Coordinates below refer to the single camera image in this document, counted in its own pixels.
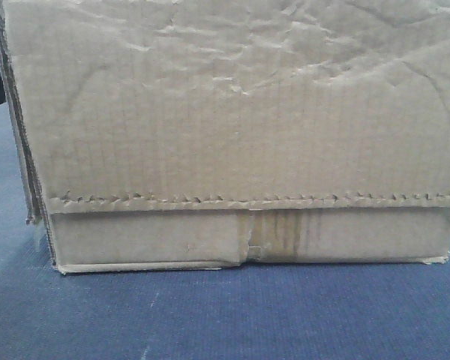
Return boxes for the large plain cardboard box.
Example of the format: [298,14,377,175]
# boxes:
[0,1,450,274]

